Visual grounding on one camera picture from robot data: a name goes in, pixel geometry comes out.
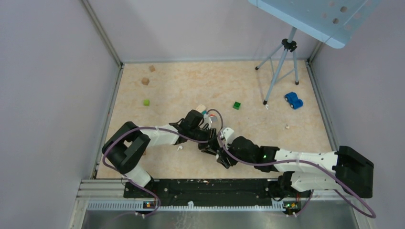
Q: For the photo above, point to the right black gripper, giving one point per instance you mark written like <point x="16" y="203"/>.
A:
<point x="225" y="159"/>

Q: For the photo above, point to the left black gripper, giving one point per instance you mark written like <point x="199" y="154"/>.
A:
<point x="211" y="147"/>

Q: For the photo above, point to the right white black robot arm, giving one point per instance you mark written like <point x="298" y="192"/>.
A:
<point x="344" y="169"/>

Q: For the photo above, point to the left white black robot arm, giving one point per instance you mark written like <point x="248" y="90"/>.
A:
<point x="123" y="151"/>

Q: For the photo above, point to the beige rounded block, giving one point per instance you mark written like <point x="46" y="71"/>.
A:
<point x="200" y="108"/>

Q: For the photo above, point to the dark green toy brick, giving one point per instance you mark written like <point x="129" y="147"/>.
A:
<point x="236" y="105"/>

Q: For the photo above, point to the blue toy car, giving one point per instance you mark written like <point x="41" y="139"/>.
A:
<point x="293" y="100"/>

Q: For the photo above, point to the near wooden cube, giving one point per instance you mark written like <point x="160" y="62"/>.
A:
<point x="145" y="81"/>

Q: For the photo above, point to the wooden cube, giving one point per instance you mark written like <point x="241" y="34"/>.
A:
<point x="152" y="68"/>
<point x="145" y="81"/>

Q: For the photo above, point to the grey tripod stand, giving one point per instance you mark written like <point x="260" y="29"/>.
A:
<point x="288" y="45"/>

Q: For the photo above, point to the far wooden cube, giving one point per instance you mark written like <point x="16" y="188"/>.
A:
<point x="152" y="68"/>

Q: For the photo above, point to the light blue perforated panel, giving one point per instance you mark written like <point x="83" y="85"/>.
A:
<point x="332" y="22"/>

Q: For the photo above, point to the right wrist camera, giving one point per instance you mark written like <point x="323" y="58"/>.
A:
<point x="227" y="134"/>

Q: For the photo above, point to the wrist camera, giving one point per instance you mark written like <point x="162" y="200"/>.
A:
<point x="227" y="134"/>
<point x="210" y="118"/>

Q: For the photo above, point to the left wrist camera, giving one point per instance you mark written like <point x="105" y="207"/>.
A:
<point x="210" y="118"/>

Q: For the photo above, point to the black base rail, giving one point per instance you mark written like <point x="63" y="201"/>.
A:
<point x="215" y="192"/>

